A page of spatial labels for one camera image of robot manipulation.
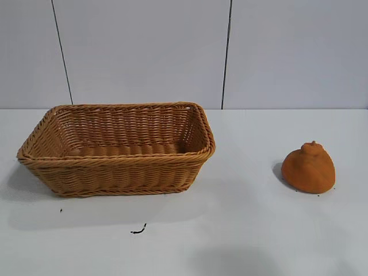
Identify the orange toy fruit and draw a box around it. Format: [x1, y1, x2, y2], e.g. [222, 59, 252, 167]
[281, 140, 337, 191]

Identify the brown woven wicker basket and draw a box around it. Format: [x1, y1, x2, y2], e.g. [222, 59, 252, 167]
[16, 101, 217, 198]

